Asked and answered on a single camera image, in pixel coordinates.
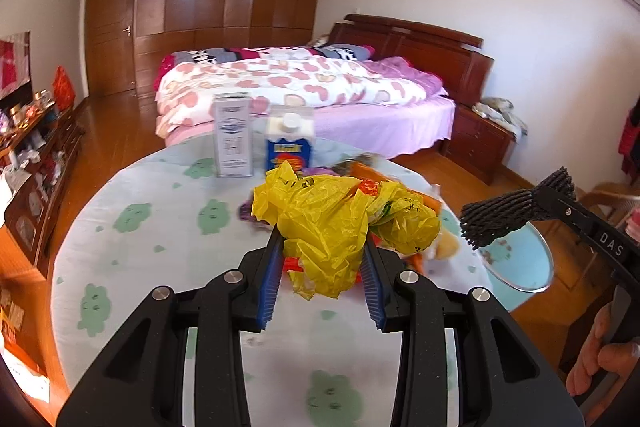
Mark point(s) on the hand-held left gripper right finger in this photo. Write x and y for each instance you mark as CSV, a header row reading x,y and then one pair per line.
x,y
374,292

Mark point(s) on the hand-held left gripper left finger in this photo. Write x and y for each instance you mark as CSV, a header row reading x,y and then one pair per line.
x,y
270,287

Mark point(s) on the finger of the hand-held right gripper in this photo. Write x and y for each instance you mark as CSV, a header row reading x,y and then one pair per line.
x,y
557,204

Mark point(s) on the light blue bin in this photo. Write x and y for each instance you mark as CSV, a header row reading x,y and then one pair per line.
x,y
520,259

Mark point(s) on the yellow plastic bag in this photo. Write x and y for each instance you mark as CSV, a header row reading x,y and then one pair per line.
x,y
330,227

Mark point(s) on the red orange snack wrapper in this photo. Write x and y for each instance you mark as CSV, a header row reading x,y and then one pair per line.
x,y
380,174

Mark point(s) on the person's right hand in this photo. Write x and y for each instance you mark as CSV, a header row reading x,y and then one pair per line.
x,y
607,359

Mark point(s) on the wooden chair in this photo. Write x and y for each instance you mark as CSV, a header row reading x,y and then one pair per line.
x,y
607,202

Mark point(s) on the hanging red clothes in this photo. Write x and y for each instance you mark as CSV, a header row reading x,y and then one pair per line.
x,y
631,142

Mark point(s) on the wooden nightstand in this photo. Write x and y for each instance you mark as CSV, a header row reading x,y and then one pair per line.
x,y
475,142

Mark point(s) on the pile of clothes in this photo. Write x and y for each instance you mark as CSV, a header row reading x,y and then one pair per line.
x,y
500,114

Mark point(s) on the tablecloth with green clouds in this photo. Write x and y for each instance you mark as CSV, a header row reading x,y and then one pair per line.
x,y
150,257

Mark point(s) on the blue and white milk carton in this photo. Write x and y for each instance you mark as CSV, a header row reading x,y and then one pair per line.
x,y
289,142

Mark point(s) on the white tall carton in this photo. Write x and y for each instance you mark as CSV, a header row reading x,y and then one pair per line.
x,y
233,134

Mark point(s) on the purple blanket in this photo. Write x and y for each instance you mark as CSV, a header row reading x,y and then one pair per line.
x,y
405,74

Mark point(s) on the wooden bed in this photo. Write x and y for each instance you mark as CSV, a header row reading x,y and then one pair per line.
x,y
425,52

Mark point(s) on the white quilt pink hearts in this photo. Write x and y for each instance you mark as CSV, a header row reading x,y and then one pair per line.
x,y
280,82

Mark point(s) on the patterned pillow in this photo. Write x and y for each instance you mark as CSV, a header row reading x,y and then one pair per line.
x,y
345,51

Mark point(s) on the cluttered wooden dresser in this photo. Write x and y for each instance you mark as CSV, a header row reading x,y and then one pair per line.
x,y
35,167

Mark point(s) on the red plastic bag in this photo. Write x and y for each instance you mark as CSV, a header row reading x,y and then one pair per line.
x,y
63,89

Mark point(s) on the brown wooden door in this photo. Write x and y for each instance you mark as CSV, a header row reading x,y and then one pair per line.
x,y
112,32

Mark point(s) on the red wall calendar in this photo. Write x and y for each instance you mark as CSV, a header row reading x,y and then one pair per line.
x,y
12,64

